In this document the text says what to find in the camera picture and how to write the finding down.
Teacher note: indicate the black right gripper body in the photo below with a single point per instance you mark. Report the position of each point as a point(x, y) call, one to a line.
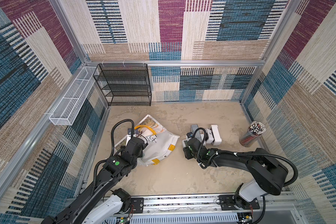
point(188, 143)

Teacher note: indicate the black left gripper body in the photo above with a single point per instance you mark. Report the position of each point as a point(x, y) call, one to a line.
point(141, 153)

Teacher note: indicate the white digital timer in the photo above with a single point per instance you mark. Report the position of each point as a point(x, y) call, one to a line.
point(185, 143)

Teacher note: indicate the grey square device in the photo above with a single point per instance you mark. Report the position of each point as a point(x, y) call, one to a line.
point(193, 128)

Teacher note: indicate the white canvas bag yellow handles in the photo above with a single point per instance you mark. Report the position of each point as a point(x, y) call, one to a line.
point(160, 142)

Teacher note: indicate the white rectangular alarm clock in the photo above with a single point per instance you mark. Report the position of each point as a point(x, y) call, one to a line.
point(216, 135)

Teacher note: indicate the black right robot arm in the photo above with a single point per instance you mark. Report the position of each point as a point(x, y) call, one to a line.
point(270, 172)

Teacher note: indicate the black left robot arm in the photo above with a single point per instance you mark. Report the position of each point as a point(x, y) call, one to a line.
point(107, 173)

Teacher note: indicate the cup of coloured pencils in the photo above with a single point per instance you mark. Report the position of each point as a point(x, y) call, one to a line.
point(255, 130)

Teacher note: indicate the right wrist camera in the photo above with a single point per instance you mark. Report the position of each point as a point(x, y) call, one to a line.
point(189, 135)

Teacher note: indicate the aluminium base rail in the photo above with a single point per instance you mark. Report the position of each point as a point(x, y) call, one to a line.
point(218, 208)

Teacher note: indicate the black wire mesh shelf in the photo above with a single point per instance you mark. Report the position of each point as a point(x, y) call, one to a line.
point(124, 84)

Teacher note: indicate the white wire mesh basket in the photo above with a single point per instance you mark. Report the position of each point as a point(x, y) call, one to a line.
point(71, 103)

